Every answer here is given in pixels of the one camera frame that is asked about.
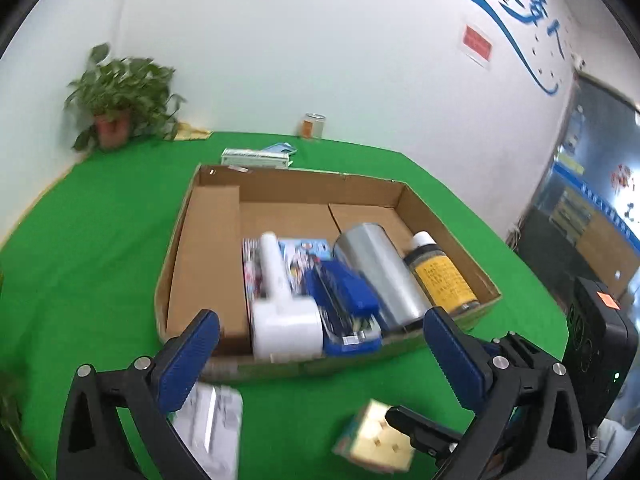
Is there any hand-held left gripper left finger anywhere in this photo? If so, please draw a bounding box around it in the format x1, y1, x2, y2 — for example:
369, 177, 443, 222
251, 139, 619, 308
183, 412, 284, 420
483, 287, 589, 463
56, 309, 221, 480

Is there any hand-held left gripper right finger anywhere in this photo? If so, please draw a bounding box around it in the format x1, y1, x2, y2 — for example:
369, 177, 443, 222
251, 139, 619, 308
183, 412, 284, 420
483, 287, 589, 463
423, 306, 587, 480

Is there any blue stapler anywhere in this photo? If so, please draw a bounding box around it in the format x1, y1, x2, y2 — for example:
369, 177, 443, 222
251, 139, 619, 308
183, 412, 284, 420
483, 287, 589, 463
302, 259, 385, 358

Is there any grey blister pack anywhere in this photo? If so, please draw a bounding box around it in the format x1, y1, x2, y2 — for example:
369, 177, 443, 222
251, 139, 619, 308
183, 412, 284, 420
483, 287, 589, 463
172, 384, 244, 478

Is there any glass door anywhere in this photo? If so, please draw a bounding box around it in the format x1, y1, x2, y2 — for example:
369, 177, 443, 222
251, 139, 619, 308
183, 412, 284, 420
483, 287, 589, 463
512, 70, 640, 306

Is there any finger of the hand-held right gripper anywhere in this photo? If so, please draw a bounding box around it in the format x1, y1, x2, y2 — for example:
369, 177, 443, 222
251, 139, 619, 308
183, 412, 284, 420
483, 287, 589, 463
475, 332, 553, 371
386, 404, 469, 469

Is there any pale yellow cube box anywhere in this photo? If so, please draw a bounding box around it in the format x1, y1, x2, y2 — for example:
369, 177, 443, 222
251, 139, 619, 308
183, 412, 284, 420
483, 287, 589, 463
332, 399, 416, 476

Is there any white green carton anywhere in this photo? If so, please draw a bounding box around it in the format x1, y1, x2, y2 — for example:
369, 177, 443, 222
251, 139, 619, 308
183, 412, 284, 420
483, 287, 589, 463
220, 147, 293, 170

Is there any yellow label jar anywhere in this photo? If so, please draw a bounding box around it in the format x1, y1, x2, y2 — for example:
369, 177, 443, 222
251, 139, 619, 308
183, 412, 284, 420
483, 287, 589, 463
402, 231, 482, 317

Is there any potted green plant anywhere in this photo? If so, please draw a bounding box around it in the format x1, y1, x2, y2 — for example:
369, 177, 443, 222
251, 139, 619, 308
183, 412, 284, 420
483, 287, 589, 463
62, 42, 187, 153

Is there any brown cardboard box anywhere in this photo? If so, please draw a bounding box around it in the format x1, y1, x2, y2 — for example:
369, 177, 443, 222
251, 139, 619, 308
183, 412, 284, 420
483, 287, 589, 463
154, 162, 503, 381

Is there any white handheld device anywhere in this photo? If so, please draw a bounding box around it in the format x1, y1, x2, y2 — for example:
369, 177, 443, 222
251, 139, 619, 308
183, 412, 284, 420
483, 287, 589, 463
250, 231, 325, 362

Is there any small glass jar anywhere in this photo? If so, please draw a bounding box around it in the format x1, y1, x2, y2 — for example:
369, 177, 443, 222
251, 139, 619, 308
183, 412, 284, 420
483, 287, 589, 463
300, 112, 326, 140

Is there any red wall sign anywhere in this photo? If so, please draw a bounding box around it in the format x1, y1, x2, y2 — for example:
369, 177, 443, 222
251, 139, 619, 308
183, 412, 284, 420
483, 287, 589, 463
457, 22, 496, 70

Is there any yellow cloth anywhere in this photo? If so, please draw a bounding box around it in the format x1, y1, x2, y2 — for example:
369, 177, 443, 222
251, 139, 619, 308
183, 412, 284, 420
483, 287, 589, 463
172, 121, 213, 142

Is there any silver metal can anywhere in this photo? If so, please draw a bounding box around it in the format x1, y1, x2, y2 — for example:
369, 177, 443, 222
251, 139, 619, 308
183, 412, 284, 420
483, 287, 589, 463
332, 223, 433, 333

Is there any colourful printed puzzle box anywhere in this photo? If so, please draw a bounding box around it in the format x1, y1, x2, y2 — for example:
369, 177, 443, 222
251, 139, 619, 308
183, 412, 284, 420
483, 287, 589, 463
241, 237, 335, 321

